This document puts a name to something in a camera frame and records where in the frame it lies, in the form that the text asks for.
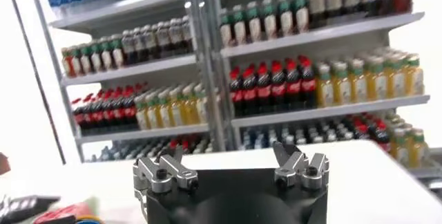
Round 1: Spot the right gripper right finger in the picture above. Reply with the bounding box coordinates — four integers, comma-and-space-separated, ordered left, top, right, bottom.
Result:
272, 142, 329, 192

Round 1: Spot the yellow drink bottle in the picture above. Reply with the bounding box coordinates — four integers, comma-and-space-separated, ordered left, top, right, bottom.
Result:
158, 90, 173, 128
367, 56, 387, 101
146, 93, 162, 129
316, 62, 333, 107
333, 61, 350, 105
405, 54, 425, 95
385, 55, 405, 98
135, 95, 149, 130
410, 128, 429, 167
182, 85, 198, 125
171, 87, 186, 126
195, 83, 210, 124
392, 128, 410, 164
350, 58, 367, 104

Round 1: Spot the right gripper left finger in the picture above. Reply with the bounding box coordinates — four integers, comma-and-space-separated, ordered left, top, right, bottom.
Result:
133, 146, 200, 194

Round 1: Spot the brown cardboard box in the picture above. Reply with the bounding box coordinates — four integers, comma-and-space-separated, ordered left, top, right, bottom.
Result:
0, 152, 11, 175

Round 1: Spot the grey metal shelf unit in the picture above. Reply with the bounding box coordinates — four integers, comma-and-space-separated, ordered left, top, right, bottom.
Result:
26, 0, 222, 162
206, 0, 431, 150

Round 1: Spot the red cap cola bottle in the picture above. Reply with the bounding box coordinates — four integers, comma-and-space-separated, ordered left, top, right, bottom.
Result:
299, 55, 317, 109
113, 90, 127, 131
230, 66, 244, 118
123, 88, 137, 131
73, 99, 86, 135
257, 62, 272, 114
103, 92, 117, 132
354, 118, 372, 140
372, 120, 391, 144
84, 96, 96, 133
285, 58, 301, 111
93, 94, 106, 133
271, 60, 287, 112
243, 65, 258, 115

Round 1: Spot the black slanted frame post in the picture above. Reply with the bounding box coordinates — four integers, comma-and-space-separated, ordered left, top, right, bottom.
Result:
0, 0, 67, 165

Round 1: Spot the green polo shirt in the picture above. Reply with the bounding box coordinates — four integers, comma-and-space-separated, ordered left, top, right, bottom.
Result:
32, 196, 108, 224

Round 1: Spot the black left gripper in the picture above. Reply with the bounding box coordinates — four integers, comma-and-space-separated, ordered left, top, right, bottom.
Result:
0, 196, 59, 224

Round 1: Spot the white cap beige label bottle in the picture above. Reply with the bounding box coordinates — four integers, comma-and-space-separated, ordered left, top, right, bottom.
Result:
308, 0, 325, 28
325, 0, 343, 22

